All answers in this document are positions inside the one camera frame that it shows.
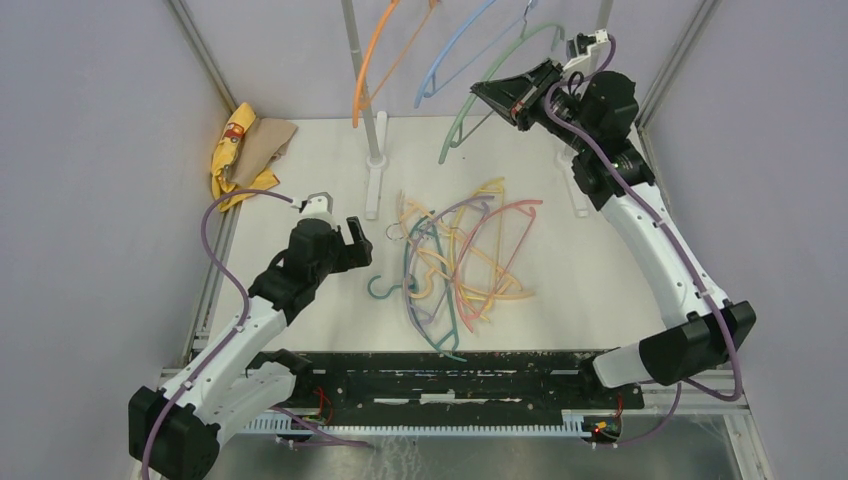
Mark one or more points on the right white rack foot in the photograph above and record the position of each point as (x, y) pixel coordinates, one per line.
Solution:
(578, 199)

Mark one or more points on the light blue hanger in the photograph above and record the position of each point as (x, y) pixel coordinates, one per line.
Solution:
(479, 32)

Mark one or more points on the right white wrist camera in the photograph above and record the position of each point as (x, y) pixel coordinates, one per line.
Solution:
(582, 47)

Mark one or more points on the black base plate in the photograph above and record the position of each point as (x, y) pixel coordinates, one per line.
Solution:
(427, 389)

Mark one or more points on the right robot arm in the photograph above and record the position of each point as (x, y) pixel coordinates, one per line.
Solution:
(703, 327)

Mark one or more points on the pink red hanger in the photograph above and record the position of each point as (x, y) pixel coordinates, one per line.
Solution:
(474, 303)

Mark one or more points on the white slotted cable duct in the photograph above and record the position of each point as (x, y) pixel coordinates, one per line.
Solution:
(275, 423)

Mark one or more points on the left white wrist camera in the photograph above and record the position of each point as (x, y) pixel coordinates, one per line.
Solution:
(316, 206)

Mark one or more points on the yellow hanger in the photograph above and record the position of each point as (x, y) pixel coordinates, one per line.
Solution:
(456, 231)

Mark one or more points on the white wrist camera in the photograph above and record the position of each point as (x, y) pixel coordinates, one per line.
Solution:
(316, 206)
(582, 47)

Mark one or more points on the grey rack pole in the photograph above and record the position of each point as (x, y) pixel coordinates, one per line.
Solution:
(601, 59)
(362, 113)

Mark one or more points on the orange hanger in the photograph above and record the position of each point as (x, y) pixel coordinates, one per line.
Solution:
(378, 34)

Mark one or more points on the beige cloth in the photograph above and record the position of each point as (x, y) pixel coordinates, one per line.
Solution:
(266, 140)

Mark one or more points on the purple hanger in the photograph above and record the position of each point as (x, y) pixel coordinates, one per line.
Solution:
(407, 218)

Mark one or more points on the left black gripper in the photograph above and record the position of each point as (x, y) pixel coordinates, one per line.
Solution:
(354, 255)

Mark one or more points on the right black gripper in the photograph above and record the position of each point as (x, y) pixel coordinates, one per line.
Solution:
(515, 96)

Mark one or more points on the teal hanger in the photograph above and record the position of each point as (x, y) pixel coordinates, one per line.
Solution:
(397, 286)

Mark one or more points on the white rack foot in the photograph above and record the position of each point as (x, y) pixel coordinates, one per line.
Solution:
(578, 199)
(376, 179)

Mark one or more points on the left white rack foot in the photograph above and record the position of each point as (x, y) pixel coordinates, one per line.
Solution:
(376, 179)

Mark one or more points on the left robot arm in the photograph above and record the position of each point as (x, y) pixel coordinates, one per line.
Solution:
(179, 429)

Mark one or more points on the yellow cloth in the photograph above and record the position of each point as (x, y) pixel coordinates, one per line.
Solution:
(227, 152)

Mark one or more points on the right grey rack pole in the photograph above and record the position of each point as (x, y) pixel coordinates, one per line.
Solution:
(601, 59)

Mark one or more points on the peach beige hanger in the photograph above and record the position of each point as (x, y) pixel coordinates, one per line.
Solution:
(443, 247)

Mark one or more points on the left grey rack pole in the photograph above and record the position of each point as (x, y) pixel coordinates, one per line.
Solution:
(362, 113)

